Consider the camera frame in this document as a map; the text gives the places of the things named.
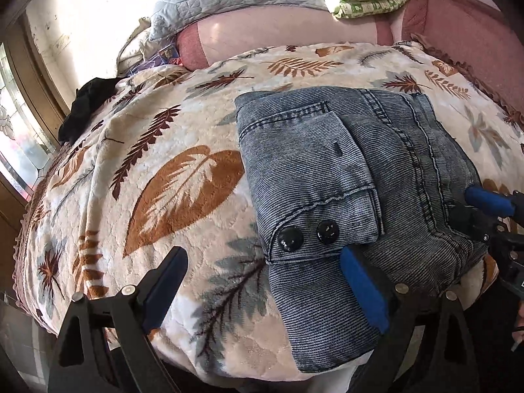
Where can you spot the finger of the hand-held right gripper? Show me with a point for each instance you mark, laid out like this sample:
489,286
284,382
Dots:
489,201
466,219

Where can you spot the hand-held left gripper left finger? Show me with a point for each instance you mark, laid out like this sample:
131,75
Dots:
161,294

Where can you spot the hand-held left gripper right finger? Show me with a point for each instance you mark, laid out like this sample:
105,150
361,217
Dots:
362,290

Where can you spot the blue denim pants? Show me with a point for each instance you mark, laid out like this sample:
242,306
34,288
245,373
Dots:
311,163

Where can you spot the person's right hand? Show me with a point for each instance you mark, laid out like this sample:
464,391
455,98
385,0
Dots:
520,331

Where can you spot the brown fringed sofa cover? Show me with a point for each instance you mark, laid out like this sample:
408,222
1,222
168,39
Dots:
454,63

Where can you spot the leaf print blanket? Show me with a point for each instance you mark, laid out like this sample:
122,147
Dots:
163,131

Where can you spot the black cloth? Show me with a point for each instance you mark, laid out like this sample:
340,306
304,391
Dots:
86,102

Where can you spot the wooden stained glass door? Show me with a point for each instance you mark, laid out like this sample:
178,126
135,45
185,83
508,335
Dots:
20,131

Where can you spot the colourful packet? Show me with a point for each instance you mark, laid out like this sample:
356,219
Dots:
163,55

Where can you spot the beige cloth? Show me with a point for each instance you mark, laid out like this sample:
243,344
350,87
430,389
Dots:
131,49

